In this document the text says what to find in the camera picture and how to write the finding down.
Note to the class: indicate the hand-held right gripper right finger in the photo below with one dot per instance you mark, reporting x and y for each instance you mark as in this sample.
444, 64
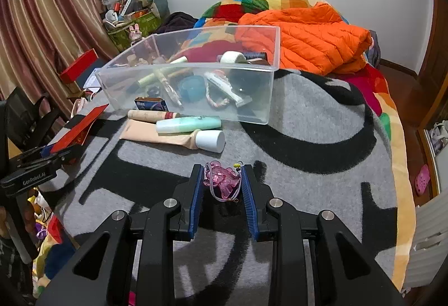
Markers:
250, 201

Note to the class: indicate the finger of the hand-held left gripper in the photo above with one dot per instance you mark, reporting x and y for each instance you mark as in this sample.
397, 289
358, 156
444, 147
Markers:
29, 156
68, 154

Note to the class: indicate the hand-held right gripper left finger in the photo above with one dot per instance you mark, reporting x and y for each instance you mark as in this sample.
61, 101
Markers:
196, 201

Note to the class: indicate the red gift box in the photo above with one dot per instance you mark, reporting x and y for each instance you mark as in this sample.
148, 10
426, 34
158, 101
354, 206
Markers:
82, 127

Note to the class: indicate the clear plastic storage box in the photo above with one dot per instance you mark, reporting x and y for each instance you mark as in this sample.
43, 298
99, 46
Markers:
259, 99

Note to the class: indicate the teal tape roll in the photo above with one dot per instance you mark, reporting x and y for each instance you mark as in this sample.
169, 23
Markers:
190, 87

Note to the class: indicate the white marker with print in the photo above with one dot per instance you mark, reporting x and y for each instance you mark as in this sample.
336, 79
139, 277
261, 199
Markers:
227, 88

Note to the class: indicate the white bandage roll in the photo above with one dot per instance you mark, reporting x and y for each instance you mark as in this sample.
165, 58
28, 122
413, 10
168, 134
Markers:
231, 57

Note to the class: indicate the black chair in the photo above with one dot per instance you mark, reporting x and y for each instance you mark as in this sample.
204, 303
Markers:
28, 117

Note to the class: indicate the beige tube with white cap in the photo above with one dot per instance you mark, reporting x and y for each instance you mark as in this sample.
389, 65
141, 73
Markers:
210, 140

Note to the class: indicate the grey and black blanket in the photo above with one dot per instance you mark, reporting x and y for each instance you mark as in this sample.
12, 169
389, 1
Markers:
315, 194

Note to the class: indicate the blue notebook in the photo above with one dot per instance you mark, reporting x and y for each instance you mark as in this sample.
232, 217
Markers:
91, 81

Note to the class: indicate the mint green tube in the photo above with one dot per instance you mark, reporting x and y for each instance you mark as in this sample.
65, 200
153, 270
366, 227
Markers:
189, 124

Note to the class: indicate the long red box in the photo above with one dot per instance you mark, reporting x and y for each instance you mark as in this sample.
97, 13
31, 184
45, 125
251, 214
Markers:
78, 66

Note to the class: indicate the beige tube with red band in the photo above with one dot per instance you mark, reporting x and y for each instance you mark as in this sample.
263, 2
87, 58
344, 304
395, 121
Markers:
154, 115

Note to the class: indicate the small dark blue box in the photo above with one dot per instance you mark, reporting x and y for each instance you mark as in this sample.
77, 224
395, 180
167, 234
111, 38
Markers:
150, 104

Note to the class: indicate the green fabric bag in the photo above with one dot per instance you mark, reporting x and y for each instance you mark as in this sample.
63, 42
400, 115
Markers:
120, 38

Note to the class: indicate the pink rabbit toy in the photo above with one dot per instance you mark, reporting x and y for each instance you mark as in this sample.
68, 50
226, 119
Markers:
134, 33

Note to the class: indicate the striped brown curtain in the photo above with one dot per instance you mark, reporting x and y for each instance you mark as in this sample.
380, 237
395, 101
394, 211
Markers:
45, 11

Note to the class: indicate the colourful patchwork blanket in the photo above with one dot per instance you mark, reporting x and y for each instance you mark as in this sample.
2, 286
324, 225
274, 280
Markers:
385, 117

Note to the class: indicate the dark purple cloth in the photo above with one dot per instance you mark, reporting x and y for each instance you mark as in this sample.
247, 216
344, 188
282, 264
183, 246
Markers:
176, 23

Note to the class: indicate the pink clog shoe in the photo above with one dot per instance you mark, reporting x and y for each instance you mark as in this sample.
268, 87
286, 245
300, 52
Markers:
422, 180

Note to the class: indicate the orange puffer jacket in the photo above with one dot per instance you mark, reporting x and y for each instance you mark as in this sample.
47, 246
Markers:
315, 36

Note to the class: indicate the white slatted panel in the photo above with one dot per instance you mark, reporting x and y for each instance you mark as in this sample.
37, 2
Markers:
427, 243

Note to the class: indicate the grey backpack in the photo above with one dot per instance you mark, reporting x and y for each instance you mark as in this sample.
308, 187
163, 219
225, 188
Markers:
373, 50

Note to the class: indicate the white handbag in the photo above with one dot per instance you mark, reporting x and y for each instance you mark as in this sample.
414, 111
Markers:
439, 138

